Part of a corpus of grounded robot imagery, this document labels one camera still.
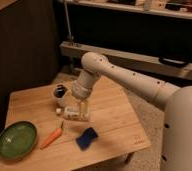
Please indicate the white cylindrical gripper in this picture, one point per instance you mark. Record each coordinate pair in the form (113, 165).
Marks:
(82, 88)

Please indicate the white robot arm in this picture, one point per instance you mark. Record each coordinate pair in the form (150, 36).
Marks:
(174, 101)

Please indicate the white cup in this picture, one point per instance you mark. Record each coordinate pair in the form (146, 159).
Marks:
(59, 93)

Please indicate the blue sponge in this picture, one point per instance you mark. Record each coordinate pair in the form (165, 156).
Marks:
(87, 137)

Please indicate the orange carrot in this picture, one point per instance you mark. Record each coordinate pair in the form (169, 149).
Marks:
(52, 136)

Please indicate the wooden table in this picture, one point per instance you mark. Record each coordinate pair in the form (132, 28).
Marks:
(111, 116)

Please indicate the green bowl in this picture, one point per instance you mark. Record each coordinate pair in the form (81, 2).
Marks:
(17, 140)

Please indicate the metal pole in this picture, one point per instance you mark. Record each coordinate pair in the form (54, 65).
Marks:
(70, 37)

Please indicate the shelf with clutter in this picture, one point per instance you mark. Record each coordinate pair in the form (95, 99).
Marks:
(168, 8)

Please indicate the black handle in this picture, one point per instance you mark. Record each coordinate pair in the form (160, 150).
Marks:
(173, 63)

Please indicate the grey metal rail beam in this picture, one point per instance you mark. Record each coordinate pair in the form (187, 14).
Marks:
(128, 60)

